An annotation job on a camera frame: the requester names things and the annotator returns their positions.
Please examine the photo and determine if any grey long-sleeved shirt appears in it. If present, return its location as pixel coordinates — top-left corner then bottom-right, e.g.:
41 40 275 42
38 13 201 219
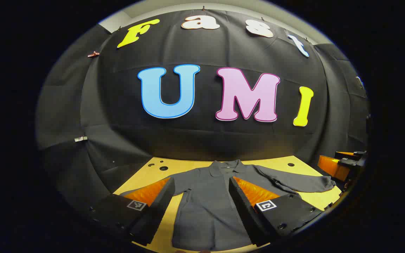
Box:
118 159 336 252

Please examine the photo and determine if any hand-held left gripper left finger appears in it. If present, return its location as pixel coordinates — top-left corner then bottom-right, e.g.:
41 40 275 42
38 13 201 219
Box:
89 177 176 246

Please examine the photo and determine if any black backdrop cloth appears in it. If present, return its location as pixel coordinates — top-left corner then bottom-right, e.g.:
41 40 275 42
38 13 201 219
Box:
36 9 370 211

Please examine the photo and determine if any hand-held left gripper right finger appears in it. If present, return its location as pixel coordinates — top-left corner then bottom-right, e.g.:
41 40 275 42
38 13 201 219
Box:
228 176 325 247

